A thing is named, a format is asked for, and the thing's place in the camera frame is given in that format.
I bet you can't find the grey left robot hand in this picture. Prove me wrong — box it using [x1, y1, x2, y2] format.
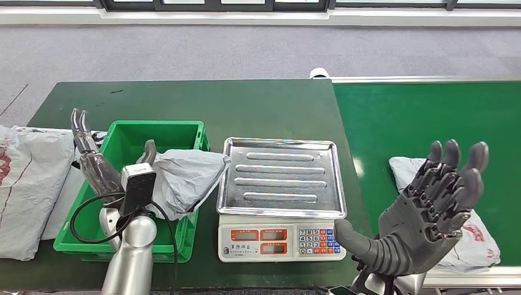
[69, 108, 158, 202]

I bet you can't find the green plastic crate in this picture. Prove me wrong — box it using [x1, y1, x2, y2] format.
[53, 120, 210, 264]

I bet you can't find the grey parcel dark red print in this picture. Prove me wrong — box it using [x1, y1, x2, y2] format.
[136, 148, 231, 222]

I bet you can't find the grey parcel thin red line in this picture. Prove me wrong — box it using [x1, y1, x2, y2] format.
[388, 156, 501, 274]

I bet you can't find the white window sill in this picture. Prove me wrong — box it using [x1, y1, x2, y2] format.
[0, 6, 521, 27]

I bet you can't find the white scale with steel tray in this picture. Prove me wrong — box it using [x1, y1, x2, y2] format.
[216, 137, 348, 264]

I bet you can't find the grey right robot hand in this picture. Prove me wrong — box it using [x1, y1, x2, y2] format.
[334, 139, 490, 278]

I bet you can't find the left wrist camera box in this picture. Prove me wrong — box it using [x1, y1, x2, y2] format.
[119, 162, 157, 218]

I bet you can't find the large grey parcel red print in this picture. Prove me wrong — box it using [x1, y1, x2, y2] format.
[0, 125, 78, 262]

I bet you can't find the green conveyor belt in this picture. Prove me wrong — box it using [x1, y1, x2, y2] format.
[331, 74, 521, 286]

